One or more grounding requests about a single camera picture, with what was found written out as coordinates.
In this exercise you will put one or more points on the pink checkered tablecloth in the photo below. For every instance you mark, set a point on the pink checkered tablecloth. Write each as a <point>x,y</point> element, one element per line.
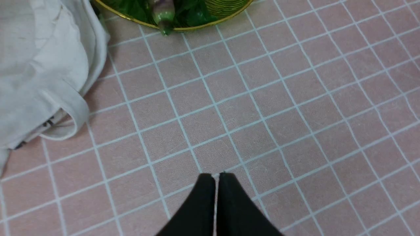
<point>312,104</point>

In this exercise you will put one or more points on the purple green eggplant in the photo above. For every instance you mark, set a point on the purple green eggplant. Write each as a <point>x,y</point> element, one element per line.
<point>163,13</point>

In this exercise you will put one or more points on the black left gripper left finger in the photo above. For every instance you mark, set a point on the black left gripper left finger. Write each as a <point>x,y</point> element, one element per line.
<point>195,217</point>

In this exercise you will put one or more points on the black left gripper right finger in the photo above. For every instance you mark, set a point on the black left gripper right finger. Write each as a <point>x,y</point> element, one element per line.
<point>237,215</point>

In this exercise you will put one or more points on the white cloth bag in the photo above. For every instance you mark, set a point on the white cloth bag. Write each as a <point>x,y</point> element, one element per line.
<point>52,52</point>

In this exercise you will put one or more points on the green leafy vegetable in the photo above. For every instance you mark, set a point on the green leafy vegetable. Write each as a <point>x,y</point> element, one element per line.
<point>188,13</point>

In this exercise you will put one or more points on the green wire basket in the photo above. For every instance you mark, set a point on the green wire basket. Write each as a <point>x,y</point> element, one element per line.
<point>223,10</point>

